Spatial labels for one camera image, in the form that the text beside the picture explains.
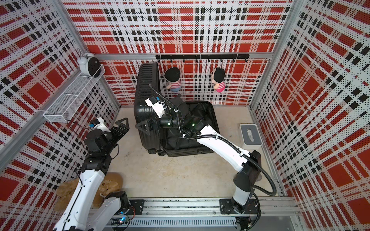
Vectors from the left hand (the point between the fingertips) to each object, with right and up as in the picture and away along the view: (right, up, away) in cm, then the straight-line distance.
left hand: (127, 122), depth 75 cm
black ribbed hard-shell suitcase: (+17, -14, +24) cm, 32 cm away
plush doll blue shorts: (+21, +31, +18) cm, 42 cm away
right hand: (+15, +1, -13) cm, 20 cm away
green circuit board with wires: (0, -48, -6) cm, 49 cm away
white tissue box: (+74, -10, +21) cm, 77 cm away
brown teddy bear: (-8, -32, -1) cm, 32 cm away
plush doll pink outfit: (+51, +31, +18) cm, 63 cm away
